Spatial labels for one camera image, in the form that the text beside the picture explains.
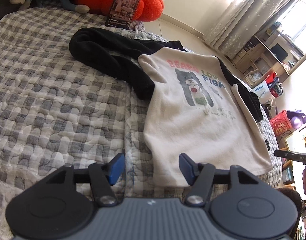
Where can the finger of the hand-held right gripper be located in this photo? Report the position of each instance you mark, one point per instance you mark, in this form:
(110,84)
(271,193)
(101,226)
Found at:
(283,153)

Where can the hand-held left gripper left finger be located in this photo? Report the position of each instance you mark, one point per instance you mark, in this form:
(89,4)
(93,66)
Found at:
(116,167)

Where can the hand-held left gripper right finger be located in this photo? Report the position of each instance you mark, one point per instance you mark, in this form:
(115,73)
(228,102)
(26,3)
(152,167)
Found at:
(186,168)

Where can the cream and black sweatshirt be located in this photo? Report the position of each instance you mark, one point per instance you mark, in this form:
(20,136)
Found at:
(193,120)

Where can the white wooden cabinet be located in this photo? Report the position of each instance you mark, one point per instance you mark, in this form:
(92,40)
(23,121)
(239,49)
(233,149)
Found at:
(295,142)

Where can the red printed round box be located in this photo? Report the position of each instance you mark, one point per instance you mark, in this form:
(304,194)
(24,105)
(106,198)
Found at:
(280,125)

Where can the purple ball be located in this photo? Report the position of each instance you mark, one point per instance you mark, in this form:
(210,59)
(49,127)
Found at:
(297,124)

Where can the purple toy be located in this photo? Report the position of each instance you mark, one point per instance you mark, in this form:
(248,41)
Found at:
(301,113)

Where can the dark patterned gift bag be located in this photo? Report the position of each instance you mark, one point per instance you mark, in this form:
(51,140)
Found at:
(278,90)

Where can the white shopping bag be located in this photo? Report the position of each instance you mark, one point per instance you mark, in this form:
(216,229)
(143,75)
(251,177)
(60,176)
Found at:
(261,90)

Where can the grey checked quilted blanket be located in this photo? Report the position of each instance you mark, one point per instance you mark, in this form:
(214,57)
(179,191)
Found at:
(55,110)

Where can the wooden computer desk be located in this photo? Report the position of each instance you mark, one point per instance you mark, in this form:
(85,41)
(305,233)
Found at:
(258,62)

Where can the black monitor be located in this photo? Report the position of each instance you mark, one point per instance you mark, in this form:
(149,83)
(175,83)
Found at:
(279,52)

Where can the beige star-print curtain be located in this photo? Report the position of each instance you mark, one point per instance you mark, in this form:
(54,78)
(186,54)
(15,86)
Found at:
(243,22)

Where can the glass window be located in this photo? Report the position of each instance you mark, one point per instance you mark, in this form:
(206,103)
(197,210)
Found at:
(298,12)

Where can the grey gingham sheet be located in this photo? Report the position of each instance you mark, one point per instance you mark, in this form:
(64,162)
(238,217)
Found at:
(43,30)

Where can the black smartphone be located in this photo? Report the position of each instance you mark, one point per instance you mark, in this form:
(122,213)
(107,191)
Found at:
(123,5)

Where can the red flower cushion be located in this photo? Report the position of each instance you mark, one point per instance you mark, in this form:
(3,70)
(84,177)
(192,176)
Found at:
(153,2)

